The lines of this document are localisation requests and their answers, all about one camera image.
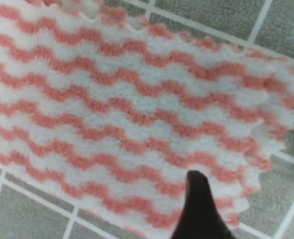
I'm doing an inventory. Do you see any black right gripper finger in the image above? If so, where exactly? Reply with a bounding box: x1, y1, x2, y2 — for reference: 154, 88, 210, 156
171, 170, 236, 239

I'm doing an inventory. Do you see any grey checked tablecloth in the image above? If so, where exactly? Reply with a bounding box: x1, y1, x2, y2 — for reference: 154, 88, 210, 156
0, 0, 294, 239

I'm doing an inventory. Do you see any pink white wavy towel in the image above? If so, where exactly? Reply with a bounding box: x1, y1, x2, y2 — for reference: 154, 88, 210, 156
0, 0, 294, 239

